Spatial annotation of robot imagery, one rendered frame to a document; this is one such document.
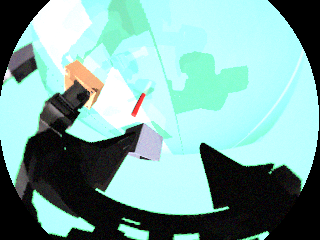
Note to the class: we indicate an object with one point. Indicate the red peg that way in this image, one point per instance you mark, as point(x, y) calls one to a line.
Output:
point(136, 109)

